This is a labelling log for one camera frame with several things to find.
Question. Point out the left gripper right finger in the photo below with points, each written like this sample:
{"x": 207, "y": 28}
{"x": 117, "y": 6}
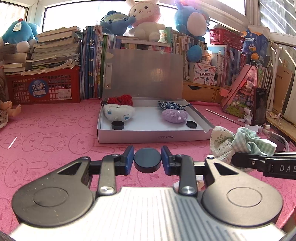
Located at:
{"x": 228, "y": 194}

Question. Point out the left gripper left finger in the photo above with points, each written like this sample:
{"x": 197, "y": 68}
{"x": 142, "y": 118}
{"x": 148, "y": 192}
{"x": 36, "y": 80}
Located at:
{"x": 68, "y": 193}

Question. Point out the green checkered scrunchie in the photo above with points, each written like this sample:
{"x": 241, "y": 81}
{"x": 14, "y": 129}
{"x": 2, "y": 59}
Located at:
{"x": 224, "y": 143}

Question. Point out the black round puck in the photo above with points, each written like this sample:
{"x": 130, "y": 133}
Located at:
{"x": 147, "y": 160}

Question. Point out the black phone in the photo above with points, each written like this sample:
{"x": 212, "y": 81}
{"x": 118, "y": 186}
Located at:
{"x": 259, "y": 106}

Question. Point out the metal rod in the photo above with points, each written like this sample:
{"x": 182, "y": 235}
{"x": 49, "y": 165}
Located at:
{"x": 226, "y": 118}

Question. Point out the pink cartoon bag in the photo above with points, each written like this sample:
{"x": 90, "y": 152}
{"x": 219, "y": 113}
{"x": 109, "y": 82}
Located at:
{"x": 239, "y": 95}

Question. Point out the black puck right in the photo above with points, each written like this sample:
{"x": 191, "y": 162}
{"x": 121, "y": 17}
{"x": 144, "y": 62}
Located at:
{"x": 191, "y": 124}

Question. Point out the black puck left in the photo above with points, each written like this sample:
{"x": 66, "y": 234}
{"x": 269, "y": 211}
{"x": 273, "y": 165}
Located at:
{"x": 117, "y": 125}

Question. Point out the white plush toy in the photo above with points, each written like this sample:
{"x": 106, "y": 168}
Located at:
{"x": 115, "y": 112}

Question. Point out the purple plush toy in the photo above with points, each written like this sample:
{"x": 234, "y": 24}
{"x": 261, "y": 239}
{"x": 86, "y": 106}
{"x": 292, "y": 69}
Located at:
{"x": 174, "y": 115}

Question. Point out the doll with brown hair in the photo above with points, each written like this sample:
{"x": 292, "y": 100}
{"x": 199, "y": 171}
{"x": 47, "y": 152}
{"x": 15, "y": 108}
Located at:
{"x": 6, "y": 106}

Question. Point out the red plastic basket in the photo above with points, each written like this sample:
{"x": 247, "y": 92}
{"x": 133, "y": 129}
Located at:
{"x": 61, "y": 86}

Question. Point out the wooden drawer organizer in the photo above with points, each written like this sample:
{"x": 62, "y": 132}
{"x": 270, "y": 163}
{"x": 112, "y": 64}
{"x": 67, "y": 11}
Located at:
{"x": 201, "y": 92}

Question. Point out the red knitted item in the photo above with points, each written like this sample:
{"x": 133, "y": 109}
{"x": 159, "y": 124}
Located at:
{"x": 125, "y": 99}

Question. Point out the blue patterned pouch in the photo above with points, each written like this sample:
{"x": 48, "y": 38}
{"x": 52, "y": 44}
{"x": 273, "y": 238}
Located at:
{"x": 169, "y": 105}

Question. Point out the row of upright books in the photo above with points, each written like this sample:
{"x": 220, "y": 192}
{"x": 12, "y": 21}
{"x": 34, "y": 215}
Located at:
{"x": 95, "y": 43}

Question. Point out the white colourful card box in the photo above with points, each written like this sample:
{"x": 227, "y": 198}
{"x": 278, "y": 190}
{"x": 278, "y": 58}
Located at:
{"x": 202, "y": 74}

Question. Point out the blue carton box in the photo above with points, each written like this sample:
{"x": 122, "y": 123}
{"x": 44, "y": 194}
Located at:
{"x": 256, "y": 42}

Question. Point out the red basket on books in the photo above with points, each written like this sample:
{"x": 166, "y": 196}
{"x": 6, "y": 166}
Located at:
{"x": 220, "y": 36}

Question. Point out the white open cardboard box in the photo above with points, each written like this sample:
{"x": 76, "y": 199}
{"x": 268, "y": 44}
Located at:
{"x": 148, "y": 76}

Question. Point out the stack of books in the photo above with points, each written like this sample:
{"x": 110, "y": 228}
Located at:
{"x": 56, "y": 49}

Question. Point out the blue doraemon plush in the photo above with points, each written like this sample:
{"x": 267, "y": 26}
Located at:
{"x": 21, "y": 34}

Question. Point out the large blue plush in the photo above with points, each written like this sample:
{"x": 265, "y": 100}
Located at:
{"x": 191, "y": 21}

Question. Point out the blue bear plush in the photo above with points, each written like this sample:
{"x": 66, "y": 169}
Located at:
{"x": 116, "y": 23}

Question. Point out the pink white bunny plush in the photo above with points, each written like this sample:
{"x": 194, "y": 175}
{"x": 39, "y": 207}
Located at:
{"x": 147, "y": 14}

